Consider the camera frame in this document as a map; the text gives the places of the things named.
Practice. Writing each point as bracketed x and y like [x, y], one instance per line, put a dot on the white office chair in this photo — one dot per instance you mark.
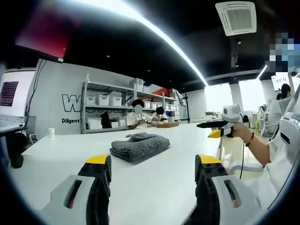
[266, 127]

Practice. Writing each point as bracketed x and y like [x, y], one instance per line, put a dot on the black tripod stand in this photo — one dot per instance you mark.
[186, 107]

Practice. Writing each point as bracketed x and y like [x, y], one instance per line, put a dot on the white paper cup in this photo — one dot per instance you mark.
[51, 132]

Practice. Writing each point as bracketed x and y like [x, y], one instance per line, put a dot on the metal storage shelf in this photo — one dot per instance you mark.
[84, 112]

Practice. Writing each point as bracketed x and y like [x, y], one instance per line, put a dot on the person's right hand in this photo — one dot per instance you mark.
[242, 132]

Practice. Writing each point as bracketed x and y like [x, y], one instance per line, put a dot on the ceiling air conditioner vent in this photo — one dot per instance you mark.
[236, 18]

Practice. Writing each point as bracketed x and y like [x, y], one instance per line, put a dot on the ceiling light strip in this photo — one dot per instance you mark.
[173, 44]

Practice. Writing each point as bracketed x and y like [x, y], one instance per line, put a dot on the digital clock display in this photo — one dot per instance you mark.
[279, 82]

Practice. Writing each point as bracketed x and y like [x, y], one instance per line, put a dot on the computer monitor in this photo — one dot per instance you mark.
[14, 92]

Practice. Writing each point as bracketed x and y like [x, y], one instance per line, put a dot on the wooden tray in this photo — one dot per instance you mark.
[167, 125]

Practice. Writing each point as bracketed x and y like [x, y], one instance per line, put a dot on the green potted plant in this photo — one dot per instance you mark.
[211, 113]

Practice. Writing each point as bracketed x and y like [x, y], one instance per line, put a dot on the grey towel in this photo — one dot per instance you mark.
[140, 146]

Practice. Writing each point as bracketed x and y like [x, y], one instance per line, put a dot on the row of white storage boxes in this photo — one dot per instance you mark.
[103, 100]

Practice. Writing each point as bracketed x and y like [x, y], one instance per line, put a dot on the white worn device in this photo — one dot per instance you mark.
[288, 131]

